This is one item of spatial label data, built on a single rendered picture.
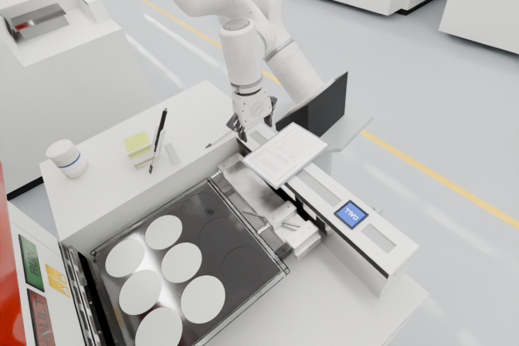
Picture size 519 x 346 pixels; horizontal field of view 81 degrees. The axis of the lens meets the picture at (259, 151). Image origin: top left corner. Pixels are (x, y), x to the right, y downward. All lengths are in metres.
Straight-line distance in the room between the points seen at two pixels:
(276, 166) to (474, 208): 1.47
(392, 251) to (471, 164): 1.64
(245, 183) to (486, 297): 1.31
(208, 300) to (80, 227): 0.38
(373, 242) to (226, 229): 0.35
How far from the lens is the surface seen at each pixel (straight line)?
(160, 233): 0.87
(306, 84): 1.02
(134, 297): 0.82
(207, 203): 0.87
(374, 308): 0.81
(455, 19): 3.43
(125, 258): 0.88
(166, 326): 0.77
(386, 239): 0.73
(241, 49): 0.70
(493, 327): 1.81
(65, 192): 1.03
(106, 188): 0.95
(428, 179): 2.13
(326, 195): 0.77
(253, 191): 0.88
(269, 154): 0.84
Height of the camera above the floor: 1.58
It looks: 46 degrees down
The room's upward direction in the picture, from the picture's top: 11 degrees counter-clockwise
